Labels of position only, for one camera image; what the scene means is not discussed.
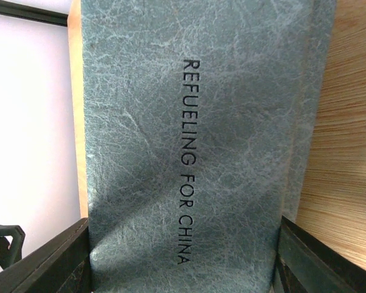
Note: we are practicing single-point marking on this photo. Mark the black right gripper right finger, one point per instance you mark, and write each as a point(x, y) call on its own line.
point(305, 264)

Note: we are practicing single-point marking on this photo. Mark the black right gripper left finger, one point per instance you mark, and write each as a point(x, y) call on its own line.
point(60, 265)

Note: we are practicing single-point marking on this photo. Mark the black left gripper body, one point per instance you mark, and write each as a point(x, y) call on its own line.
point(11, 242)

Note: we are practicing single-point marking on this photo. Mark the grey-green glasses case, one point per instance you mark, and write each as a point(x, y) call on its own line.
point(198, 122)

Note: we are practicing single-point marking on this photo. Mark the black frame corner post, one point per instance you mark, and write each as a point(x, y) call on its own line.
point(33, 14)

